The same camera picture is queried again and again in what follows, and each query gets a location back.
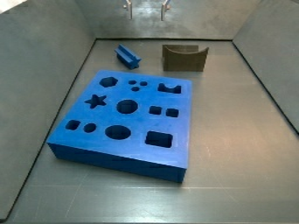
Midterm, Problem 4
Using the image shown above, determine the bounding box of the blue star prism object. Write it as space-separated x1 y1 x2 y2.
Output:
115 45 142 69

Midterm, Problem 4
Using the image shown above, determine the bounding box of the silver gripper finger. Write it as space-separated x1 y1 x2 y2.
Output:
162 0 172 21

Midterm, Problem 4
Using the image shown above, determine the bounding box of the blue shape sorter block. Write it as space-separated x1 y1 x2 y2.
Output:
47 70 192 182

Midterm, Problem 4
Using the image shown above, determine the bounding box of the dark curved fixture stand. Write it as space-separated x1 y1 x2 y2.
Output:
163 45 210 72

